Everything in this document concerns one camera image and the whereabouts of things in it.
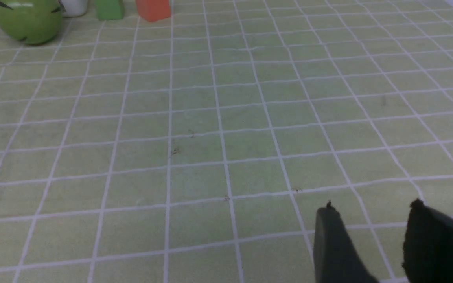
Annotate green block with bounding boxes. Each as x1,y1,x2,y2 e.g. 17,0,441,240
94,0,125,21

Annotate green checkered tablecloth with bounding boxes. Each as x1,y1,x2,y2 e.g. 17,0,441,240
0,0,453,283

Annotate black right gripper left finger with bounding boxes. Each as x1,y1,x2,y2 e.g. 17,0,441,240
313,201,379,283

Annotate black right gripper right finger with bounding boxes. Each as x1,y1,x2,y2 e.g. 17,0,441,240
402,199,453,283

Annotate green apple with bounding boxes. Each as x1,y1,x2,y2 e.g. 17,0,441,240
0,0,63,45

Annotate white cup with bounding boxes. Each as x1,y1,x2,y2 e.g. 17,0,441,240
58,0,89,18

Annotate orange block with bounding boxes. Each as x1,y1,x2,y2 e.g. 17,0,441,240
135,0,171,22

